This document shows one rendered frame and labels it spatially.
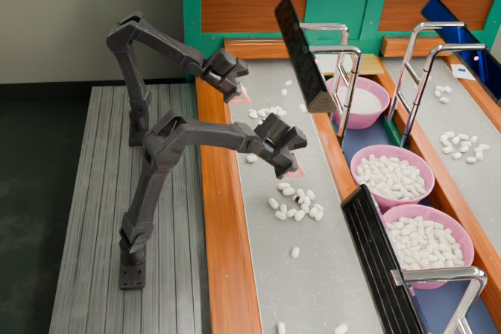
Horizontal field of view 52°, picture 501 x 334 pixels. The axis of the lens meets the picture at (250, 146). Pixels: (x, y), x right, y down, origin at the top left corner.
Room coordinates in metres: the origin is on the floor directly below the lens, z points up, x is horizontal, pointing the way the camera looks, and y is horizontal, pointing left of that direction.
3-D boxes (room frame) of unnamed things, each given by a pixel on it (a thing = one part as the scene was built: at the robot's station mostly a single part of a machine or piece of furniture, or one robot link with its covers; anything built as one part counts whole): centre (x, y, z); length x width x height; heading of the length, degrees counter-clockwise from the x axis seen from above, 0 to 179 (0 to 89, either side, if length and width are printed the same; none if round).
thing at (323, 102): (1.45, -0.14, 1.08); 0.62 x 0.08 x 0.07; 9
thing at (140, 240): (0.90, 0.30, 0.77); 0.09 x 0.06 x 0.06; 33
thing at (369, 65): (1.88, -0.36, 0.77); 0.33 x 0.15 x 0.01; 99
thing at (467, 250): (0.95, -0.51, 0.72); 0.27 x 0.27 x 0.10
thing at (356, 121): (1.66, -0.39, 0.72); 0.27 x 0.27 x 0.10
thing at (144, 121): (1.48, 0.42, 0.71); 0.20 x 0.07 x 0.08; 10
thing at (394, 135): (1.52, -0.62, 0.90); 0.20 x 0.19 x 0.45; 9
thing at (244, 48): (1.87, -0.01, 0.83); 0.30 x 0.06 x 0.07; 99
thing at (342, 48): (1.46, -0.22, 0.90); 0.20 x 0.19 x 0.45; 9
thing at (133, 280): (0.89, 0.31, 0.71); 0.20 x 0.07 x 0.08; 10
